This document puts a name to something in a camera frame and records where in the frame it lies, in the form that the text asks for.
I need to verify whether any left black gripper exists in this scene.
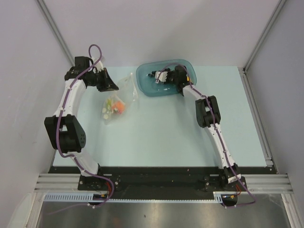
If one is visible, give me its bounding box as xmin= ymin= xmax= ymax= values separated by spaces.
xmin=88 ymin=68 xmax=119 ymax=92

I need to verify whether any green pear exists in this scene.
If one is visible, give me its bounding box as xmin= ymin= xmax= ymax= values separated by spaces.
xmin=105 ymin=99 xmax=115 ymax=111

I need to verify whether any clear dotted zip bag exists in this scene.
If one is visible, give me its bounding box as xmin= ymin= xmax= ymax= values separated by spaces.
xmin=101 ymin=73 xmax=138 ymax=125

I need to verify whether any peach fruit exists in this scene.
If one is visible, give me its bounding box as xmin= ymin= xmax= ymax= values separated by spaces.
xmin=112 ymin=101 xmax=125 ymax=114

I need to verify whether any black grape bunch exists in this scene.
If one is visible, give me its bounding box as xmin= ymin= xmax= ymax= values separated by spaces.
xmin=147 ymin=68 xmax=171 ymax=78

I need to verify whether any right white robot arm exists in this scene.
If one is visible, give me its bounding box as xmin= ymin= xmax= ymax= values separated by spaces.
xmin=163 ymin=63 xmax=242 ymax=190

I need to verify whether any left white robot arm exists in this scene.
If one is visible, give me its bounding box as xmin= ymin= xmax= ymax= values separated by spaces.
xmin=44 ymin=56 xmax=119 ymax=190

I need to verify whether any teal plastic bin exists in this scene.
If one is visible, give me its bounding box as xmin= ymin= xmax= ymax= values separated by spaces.
xmin=136 ymin=59 xmax=197 ymax=97

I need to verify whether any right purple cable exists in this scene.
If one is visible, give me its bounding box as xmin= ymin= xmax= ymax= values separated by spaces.
xmin=158 ymin=63 xmax=257 ymax=209

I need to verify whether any purple cable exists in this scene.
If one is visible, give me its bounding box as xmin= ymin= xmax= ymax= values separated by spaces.
xmin=46 ymin=44 xmax=115 ymax=214
xmin=158 ymin=63 xmax=257 ymax=209

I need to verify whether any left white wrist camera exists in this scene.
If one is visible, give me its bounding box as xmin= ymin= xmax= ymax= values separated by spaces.
xmin=91 ymin=57 xmax=104 ymax=73

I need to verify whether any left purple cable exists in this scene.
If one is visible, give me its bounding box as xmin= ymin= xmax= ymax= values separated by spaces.
xmin=46 ymin=44 xmax=115 ymax=214

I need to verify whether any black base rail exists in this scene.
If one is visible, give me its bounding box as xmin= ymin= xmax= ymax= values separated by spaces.
xmin=48 ymin=167 xmax=277 ymax=200

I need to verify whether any white slotted cable duct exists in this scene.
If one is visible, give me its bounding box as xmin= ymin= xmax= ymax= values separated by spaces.
xmin=44 ymin=193 xmax=222 ymax=203

